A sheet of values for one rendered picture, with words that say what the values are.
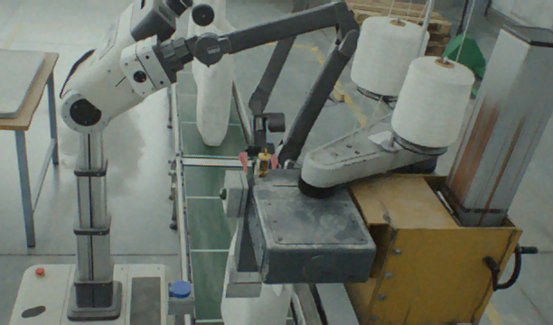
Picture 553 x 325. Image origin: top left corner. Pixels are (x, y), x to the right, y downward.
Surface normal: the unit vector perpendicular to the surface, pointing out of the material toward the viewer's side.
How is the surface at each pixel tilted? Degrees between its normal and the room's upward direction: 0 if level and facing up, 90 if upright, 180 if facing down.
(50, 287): 0
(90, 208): 90
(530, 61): 90
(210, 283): 0
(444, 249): 90
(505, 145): 90
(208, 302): 0
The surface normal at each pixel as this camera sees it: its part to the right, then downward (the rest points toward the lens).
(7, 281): 0.15, -0.85
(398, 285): 0.18, 0.53
